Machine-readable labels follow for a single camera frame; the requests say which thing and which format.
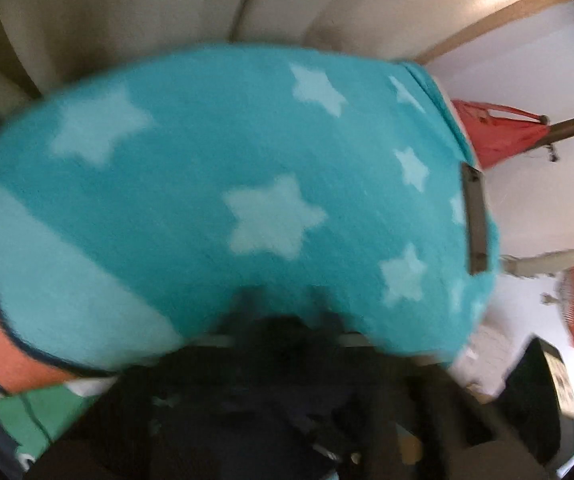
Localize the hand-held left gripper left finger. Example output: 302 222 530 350
217 284 273 346

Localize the beige curtain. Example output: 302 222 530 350
0 0 562 126

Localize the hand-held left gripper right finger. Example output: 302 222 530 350
309 284 548 480

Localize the turquoise cartoon printed blanket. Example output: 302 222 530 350
0 42 502 466

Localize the red hanging bag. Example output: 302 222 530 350
449 99 550 171

